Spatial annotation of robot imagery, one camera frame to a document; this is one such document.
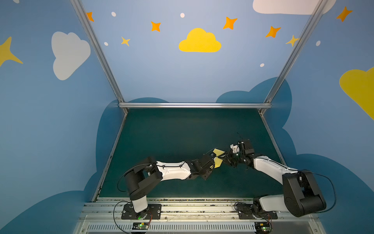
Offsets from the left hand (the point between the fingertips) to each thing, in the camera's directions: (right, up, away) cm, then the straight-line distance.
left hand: (209, 169), depth 87 cm
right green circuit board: (+24, -25, -15) cm, 38 cm away
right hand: (+7, +8, +2) cm, 10 cm away
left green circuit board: (-37, -24, -15) cm, 46 cm away
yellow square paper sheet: (+5, +4, +1) cm, 7 cm away
